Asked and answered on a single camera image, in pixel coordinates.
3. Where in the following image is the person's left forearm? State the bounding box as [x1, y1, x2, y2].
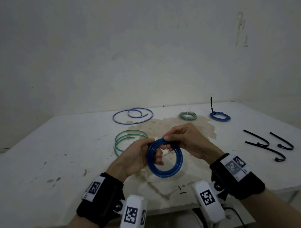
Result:
[67, 214, 99, 228]

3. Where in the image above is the black wrist strap with markers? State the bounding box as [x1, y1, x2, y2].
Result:
[209, 153, 266, 200]
[76, 173, 126, 227]

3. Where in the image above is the person's left hand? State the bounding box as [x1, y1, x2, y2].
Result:
[106, 138, 165, 183]

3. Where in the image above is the black camera cable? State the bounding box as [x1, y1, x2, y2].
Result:
[222, 206, 246, 228]

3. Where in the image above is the clear blue striped tube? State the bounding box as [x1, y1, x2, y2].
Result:
[146, 138, 184, 178]
[112, 107, 154, 124]

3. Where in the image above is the white zip tie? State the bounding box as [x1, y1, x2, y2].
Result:
[186, 102, 196, 117]

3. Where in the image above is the person's right hand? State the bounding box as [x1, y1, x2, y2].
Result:
[162, 122, 225, 166]

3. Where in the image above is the white wrist camera with marker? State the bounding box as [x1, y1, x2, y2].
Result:
[119, 194, 147, 228]
[192, 180, 226, 224]

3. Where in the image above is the clear green striped tube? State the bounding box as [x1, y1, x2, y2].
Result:
[179, 111, 198, 122]
[114, 129, 149, 157]

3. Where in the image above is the solid blue tube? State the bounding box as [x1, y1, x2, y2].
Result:
[209, 111, 231, 122]

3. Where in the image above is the person's right forearm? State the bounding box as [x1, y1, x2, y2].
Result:
[240, 188, 301, 228]

